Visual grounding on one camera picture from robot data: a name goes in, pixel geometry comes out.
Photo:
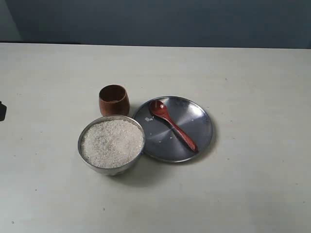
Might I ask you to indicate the dark red wooden spoon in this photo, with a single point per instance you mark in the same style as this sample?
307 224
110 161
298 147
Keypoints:
160 110

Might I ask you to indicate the brown wooden cup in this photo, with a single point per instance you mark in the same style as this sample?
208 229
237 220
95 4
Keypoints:
113 100

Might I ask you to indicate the steel bowl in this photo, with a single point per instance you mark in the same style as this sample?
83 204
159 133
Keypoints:
110 171

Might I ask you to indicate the round steel plate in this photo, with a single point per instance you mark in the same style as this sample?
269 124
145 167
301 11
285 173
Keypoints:
162 140

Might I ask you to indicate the black object at left edge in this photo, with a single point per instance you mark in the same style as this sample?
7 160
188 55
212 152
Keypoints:
3 109

